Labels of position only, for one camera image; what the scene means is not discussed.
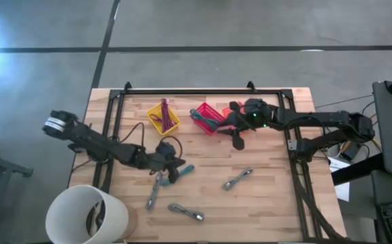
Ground white paper sheet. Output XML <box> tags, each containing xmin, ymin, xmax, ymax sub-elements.
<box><xmin>327</xmin><ymin>156</ymin><xmax>351</xmax><ymax>203</ymax></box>

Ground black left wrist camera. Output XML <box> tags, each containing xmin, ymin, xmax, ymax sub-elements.
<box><xmin>156</xmin><ymin>141</ymin><xmax>177</xmax><ymax>159</ymax></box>

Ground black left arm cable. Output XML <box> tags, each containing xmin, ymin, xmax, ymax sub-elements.
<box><xmin>119</xmin><ymin>121</ymin><xmax>183</xmax><ymax>160</ymax></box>

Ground dark desk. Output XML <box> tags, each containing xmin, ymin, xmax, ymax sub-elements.
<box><xmin>370</xmin><ymin>169</ymin><xmax>392</xmax><ymax>244</ymax></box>

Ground teal utensil horizontal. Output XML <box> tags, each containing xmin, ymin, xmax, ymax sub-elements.
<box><xmin>189</xmin><ymin>108</ymin><xmax>213</xmax><ymax>123</ymax></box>

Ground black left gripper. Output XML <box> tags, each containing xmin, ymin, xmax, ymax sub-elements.
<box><xmin>137</xmin><ymin>142</ymin><xmax>187</xmax><ymax>186</ymax></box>

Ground black cable bundle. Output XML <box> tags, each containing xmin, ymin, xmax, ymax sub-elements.
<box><xmin>292</xmin><ymin>162</ymin><xmax>347</xmax><ymax>242</ymax></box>

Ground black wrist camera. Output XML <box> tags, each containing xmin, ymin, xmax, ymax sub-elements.
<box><xmin>231</xmin><ymin>111</ymin><xmax>249</xmax><ymax>127</ymax></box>
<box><xmin>156</xmin><ymin>141</ymin><xmax>177</xmax><ymax>159</ymax></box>

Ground magenta utensil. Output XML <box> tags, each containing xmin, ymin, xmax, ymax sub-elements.
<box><xmin>160</xmin><ymin>97</ymin><xmax>173</xmax><ymax>134</ymax></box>

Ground red plastic mesh basket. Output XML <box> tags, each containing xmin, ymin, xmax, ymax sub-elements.
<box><xmin>189</xmin><ymin>102</ymin><xmax>226</xmax><ymax>136</ymax></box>

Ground black aluminium table frame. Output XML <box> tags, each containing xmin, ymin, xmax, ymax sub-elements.
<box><xmin>92</xmin><ymin>87</ymin><xmax>322</xmax><ymax>242</ymax></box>

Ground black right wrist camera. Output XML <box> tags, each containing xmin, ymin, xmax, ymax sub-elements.
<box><xmin>231</xmin><ymin>111</ymin><xmax>249</xmax><ymax>127</ymax></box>

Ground yellow plastic mesh basket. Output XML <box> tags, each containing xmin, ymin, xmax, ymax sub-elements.
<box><xmin>146</xmin><ymin>102</ymin><xmax>181</xmax><ymax>136</ymax></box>

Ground black slanted bar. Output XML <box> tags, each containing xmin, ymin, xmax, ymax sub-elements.
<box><xmin>330</xmin><ymin>152</ymin><xmax>386</xmax><ymax>186</ymax></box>

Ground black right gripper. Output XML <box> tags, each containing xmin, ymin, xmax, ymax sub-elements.
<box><xmin>217</xmin><ymin>98</ymin><xmax>275</xmax><ymax>151</ymax></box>

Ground yellow power cables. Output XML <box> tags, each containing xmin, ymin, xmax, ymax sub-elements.
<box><xmin>337</xmin><ymin>130</ymin><xmax>383</xmax><ymax>153</ymax></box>

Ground orange plastic mesh basket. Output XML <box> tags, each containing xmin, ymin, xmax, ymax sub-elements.
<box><xmin>221</xmin><ymin>106</ymin><xmax>251</xmax><ymax>136</ymax></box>

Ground black power supply box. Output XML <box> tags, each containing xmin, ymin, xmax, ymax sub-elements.
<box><xmin>340</xmin><ymin>142</ymin><xmax>365</xmax><ymax>162</ymax></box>

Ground grey braided USB cable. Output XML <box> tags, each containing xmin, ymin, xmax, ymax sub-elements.
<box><xmin>145</xmin><ymin>172</ymin><xmax>165</xmax><ymax>211</ymax></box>
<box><xmin>221</xmin><ymin>167</ymin><xmax>254</xmax><ymax>191</ymax></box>
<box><xmin>167</xmin><ymin>202</ymin><xmax>205</xmax><ymax>222</ymax></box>

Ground white bucket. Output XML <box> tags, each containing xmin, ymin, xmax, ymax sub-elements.
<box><xmin>45</xmin><ymin>184</ymin><xmax>130</xmax><ymax>244</ymax></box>

